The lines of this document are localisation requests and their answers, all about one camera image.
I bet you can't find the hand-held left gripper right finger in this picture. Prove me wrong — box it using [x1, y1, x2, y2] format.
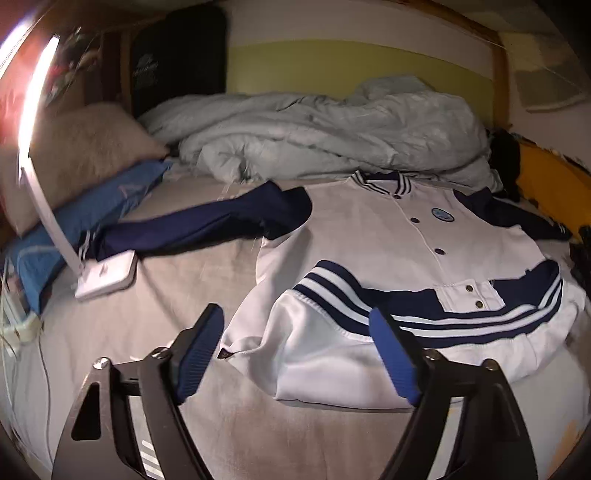
[368, 305, 539, 480]

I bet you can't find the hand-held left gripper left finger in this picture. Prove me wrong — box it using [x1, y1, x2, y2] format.
[52, 303, 225, 480]

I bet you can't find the white and navy varsity jacket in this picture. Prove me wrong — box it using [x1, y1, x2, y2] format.
[78, 170, 586, 411]

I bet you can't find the grey printed bed sheet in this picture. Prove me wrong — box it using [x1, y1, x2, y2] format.
[9, 173, 591, 480]

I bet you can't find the white desk lamp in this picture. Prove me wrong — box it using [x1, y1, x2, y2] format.
[16, 34, 138, 302]

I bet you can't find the blue pillow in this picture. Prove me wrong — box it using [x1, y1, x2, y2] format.
[9, 159, 175, 315]

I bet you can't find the white power strip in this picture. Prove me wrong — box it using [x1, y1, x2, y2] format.
[0, 288, 43, 342]

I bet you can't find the black garment with white stripe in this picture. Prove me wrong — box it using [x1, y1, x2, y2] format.
[488, 130, 525, 201]

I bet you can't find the yellow cushion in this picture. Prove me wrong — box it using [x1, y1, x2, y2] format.
[513, 141, 591, 241]

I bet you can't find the beige pillow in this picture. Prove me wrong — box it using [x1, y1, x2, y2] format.
[0, 102, 171, 237]

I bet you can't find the light grey duvet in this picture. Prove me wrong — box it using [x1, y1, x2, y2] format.
[137, 75, 504, 192]

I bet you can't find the black backpack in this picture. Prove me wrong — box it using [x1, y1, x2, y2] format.
[129, 8, 228, 117]

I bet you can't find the air conditioner unit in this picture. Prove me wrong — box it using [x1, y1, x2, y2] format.
[510, 32, 591, 114]

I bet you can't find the wooden bed frame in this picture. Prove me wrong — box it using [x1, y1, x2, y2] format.
[457, 9, 512, 131]

